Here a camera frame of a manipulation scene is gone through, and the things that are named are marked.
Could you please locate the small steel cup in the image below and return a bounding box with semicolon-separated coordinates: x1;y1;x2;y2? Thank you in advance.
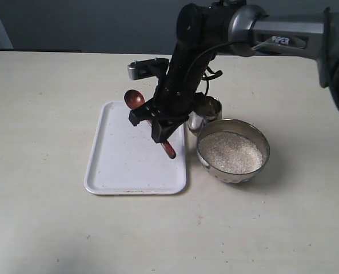
187;96;222;135

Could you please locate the white rice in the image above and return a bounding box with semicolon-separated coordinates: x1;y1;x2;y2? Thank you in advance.
199;132;262;174

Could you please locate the white rectangular plastic tray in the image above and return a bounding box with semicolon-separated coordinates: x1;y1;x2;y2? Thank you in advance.
84;101;187;195

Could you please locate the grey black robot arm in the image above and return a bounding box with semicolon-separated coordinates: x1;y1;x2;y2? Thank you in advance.
129;1;339;143

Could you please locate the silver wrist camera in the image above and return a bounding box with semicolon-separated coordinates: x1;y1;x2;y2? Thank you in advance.
127;58;169;80

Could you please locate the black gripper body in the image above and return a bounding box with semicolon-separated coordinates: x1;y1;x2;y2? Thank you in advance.
153;44;214;117

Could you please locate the brown wooden spoon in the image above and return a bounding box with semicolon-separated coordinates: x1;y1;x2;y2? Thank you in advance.
124;90;177;159

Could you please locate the large steel bowl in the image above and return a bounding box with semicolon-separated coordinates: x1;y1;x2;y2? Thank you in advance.
196;119;270;184

